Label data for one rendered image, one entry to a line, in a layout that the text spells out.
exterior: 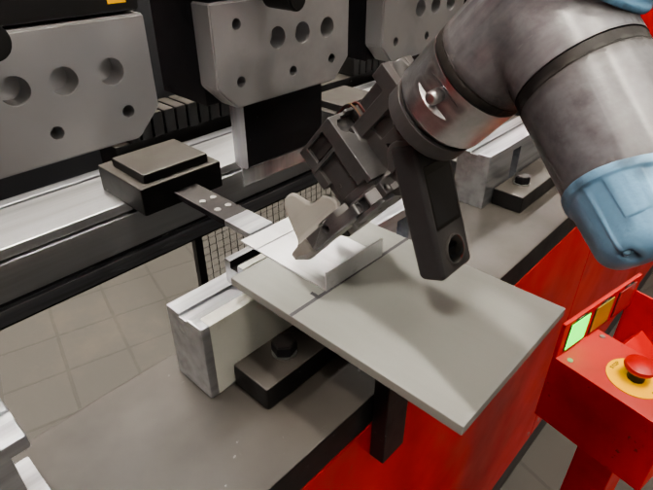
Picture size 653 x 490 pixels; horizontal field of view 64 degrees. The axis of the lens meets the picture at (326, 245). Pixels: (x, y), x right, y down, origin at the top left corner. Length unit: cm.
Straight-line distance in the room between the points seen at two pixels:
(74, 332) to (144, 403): 157
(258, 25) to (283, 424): 37
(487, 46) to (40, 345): 198
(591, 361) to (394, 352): 44
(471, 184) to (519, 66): 62
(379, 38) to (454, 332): 29
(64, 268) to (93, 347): 135
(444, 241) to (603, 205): 17
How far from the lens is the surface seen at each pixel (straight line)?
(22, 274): 71
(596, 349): 85
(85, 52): 37
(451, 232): 44
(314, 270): 53
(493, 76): 34
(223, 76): 42
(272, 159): 54
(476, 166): 92
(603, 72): 30
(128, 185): 70
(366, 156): 43
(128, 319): 214
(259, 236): 59
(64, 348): 211
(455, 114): 36
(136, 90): 38
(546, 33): 32
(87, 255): 74
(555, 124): 31
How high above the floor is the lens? 131
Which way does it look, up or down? 33 degrees down
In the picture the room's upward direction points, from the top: straight up
